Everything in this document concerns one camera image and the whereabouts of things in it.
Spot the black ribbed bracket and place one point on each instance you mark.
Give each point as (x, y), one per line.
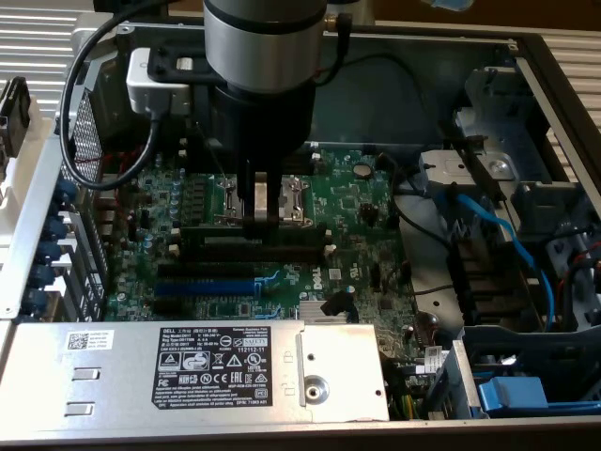
(488, 282)

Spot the short black expansion slot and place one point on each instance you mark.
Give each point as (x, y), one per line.
(166, 307)

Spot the metal port block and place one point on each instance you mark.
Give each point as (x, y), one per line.
(110, 206)

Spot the blue card slot latch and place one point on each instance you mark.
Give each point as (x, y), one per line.
(42, 277)
(50, 251)
(66, 192)
(58, 225)
(35, 300)

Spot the silver metal disk bay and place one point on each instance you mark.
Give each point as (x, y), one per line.
(451, 166)

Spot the blue expansion slot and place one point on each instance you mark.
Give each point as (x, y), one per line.
(206, 287)

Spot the open black silver PC case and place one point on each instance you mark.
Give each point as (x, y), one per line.
(422, 94)

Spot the silver CPU socket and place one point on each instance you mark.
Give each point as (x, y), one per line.
(296, 197)

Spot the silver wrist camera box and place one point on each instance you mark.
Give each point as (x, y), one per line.
(141, 89)

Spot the silver chipset heatsink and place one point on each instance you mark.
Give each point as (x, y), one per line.
(310, 312)

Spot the green Dell motherboard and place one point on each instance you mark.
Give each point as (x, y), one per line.
(357, 225)

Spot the black camera bracket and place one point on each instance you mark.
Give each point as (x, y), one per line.
(164, 70)

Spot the blue plastic drive latch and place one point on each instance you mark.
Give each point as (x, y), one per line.
(516, 394)

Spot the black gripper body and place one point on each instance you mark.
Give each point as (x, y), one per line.
(263, 122)

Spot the grey blue drive cage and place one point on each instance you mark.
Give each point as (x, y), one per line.
(540, 333)

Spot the silver coin cell battery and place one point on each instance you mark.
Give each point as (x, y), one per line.
(361, 170)

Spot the green RAM stick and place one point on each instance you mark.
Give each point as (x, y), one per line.
(211, 231)

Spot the thin metal locking lever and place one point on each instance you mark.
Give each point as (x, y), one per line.
(213, 155)

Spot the black graphics card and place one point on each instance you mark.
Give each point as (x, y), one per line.
(16, 113)

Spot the long black expansion slot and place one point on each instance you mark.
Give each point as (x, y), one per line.
(206, 270)

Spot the silver power supply unit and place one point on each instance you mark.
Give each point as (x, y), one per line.
(117, 385)

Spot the black RAM slot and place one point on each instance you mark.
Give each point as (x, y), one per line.
(300, 250)
(253, 258)
(298, 170)
(303, 162)
(220, 153)
(220, 144)

